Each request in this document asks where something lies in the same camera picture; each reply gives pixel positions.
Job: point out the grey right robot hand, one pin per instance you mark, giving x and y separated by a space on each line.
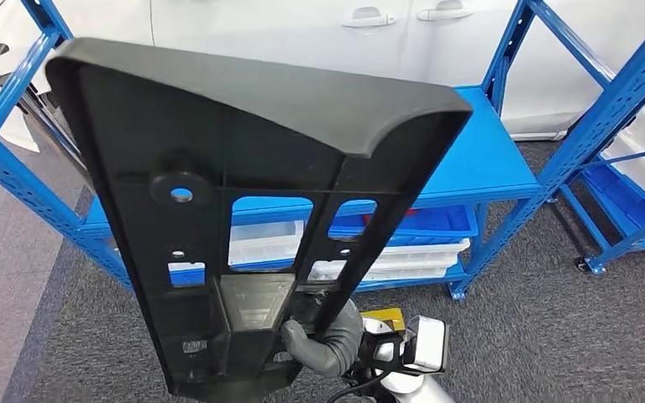
331 350

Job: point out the black plastic licence plate bracket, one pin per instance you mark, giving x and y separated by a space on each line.
189 122

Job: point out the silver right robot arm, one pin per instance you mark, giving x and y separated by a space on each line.
417 392

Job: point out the blue metal shelf rack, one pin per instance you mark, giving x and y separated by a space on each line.
484 161

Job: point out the blue shelf rack with casters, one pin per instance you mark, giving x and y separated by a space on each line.
575 217

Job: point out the yellow floor tape square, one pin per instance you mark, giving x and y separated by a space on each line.
383 320

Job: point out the blue plastic crate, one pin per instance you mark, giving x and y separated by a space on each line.
445 225
186 279
623 200

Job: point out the white car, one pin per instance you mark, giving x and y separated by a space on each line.
550 83

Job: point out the black metal stand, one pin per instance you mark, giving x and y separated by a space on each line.
55 130

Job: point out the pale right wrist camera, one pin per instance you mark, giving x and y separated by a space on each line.
425 345

